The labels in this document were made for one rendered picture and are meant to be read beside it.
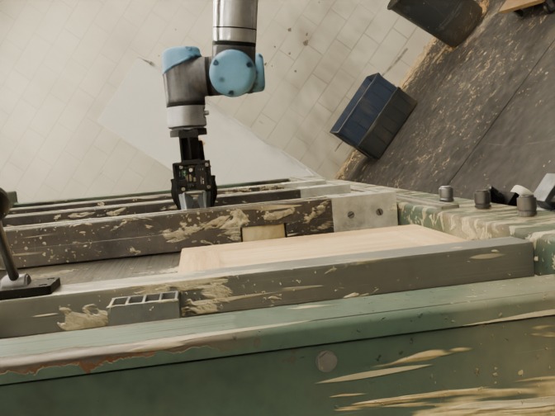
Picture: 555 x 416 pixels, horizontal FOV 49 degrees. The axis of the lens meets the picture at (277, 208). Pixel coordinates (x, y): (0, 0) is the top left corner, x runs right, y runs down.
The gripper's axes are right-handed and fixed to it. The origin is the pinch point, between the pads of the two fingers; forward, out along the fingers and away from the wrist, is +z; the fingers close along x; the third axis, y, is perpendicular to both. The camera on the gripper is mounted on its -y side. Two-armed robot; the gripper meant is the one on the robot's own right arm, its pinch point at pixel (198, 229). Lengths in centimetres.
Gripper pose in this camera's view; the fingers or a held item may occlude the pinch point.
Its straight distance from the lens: 124.0
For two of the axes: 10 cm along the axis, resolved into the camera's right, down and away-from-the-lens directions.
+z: 0.8, 9.9, 1.0
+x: 9.9, -1.0, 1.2
